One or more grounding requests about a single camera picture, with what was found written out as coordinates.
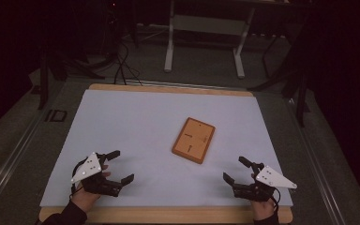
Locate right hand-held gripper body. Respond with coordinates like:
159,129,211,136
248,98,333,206
232,162,298,203

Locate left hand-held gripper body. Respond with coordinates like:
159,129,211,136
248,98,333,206
70,152,123,198

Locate orange wooden board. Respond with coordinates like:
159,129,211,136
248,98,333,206
171,116,217,165

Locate person's left hand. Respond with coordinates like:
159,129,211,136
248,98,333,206
70,183,103,214

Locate person's right hand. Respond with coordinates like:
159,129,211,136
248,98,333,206
251,199,278,221

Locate white table mat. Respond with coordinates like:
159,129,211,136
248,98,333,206
39,89,294,208

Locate small black floor box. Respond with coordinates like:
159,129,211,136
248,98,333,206
44,109,68,123

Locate black metal stand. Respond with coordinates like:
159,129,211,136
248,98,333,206
248,31,311,128

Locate white metal stand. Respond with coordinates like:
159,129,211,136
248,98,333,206
163,0,257,80

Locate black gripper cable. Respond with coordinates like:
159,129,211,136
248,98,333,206
271,187,282,218

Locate metal floor rail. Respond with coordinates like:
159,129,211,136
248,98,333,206
286,98,346,225
124,79,242,92
0,109,46,217

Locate black floor cables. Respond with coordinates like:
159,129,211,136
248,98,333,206
112,40,143,87

